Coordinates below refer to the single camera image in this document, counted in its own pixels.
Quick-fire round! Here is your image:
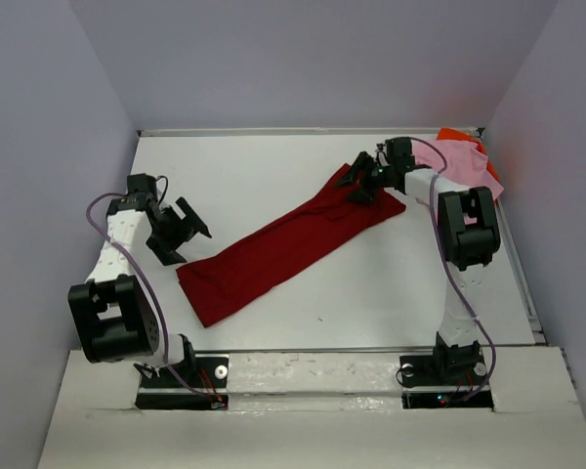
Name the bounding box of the orange t shirt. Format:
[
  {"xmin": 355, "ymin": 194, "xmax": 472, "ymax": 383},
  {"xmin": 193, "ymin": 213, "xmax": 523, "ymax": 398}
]
[{"xmin": 437, "ymin": 127, "xmax": 500, "ymax": 183}]

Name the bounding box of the dark red t shirt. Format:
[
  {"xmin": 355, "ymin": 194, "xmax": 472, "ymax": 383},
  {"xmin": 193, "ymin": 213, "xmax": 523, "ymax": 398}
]
[{"xmin": 176, "ymin": 164, "xmax": 406, "ymax": 327}]

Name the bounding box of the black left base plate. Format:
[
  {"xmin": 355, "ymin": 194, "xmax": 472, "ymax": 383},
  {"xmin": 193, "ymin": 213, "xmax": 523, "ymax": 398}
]
[{"xmin": 133, "ymin": 354, "xmax": 230, "ymax": 411}]

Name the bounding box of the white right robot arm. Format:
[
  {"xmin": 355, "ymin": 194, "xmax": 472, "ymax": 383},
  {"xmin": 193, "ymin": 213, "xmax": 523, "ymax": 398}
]
[{"xmin": 336, "ymin": 137, "xmax": 501, "ymax": 393}]

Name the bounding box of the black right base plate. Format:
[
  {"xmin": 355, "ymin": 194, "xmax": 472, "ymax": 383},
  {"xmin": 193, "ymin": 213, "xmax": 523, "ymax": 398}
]
[{"xmin": 396, "ymin": 355, "xmax": 494, "ymax": 410}]

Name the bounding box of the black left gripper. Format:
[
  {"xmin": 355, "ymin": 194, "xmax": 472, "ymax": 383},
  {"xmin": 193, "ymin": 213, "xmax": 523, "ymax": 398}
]
[{"xmin": 146, "ymin": 197, "xmax": 211, "ymax": 266}]

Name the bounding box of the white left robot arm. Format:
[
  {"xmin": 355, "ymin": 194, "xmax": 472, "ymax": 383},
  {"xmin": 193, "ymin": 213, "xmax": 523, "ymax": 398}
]
[{"xmin": 67, "ymin": 173, "xmax": 210, "ymax": 386}]

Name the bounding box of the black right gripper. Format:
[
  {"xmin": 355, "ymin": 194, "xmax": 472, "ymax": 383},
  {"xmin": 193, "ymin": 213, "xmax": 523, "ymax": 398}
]
[{"xmin": 333, "ymin": 150, "xmax": 396, "ymax": 204}]

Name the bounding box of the pink t shirt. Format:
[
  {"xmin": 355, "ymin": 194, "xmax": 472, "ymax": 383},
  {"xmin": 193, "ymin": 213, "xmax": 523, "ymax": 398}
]
[{"xmin": 412, "ymin": 140, "xmax": 504, "ymax": 201}]

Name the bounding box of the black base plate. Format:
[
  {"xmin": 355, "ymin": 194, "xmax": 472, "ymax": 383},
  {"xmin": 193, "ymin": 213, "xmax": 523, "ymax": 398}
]
[
  {"xmin": 133, "ymin": 354, "xmax": 230, "ymax": 411},
  {"xmin": 396, "ymin": 355, "xmax": 494, "ymax": 410}
]

